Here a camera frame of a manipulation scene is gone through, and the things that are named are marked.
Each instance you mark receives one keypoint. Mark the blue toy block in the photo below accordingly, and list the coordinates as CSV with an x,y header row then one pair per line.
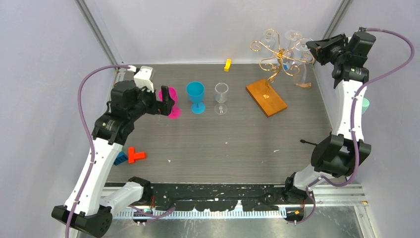
x,y
121,158

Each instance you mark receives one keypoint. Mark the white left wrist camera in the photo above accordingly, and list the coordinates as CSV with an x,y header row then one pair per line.
x,y
143,77

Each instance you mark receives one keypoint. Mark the yellow toy block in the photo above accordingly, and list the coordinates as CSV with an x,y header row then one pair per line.
x,y
227,65

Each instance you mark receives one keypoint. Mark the aluminium frame rail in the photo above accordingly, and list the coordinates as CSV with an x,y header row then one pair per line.
x,y
96,23

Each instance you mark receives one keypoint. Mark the clear wine glass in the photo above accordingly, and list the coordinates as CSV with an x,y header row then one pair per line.
x,y
221,90

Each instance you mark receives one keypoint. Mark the clear glass on rack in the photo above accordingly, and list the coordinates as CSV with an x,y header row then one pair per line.
x,y
302,52
268,39
291,37
299,78

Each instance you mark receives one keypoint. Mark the gold wire glass rack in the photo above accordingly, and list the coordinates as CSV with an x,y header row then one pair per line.
x,y
262,91

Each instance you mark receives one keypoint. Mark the mint green microphone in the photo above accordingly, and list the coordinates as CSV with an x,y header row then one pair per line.
x,y
365,105

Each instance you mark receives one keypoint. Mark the blue wine glass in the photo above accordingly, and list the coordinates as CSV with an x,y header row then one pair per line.
x,y
196,92

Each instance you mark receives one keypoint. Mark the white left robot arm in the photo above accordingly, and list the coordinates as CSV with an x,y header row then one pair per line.
x,y
85,210

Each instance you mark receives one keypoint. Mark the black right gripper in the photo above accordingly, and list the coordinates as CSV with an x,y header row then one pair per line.
x,y
320,53

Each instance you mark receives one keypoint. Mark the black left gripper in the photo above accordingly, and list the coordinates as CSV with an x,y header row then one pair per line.
x,y
161,107

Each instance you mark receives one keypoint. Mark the red toy block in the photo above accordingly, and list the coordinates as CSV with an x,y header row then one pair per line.
x,y
134,156

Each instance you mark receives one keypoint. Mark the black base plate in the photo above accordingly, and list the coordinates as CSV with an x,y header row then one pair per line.
x,y
216,197

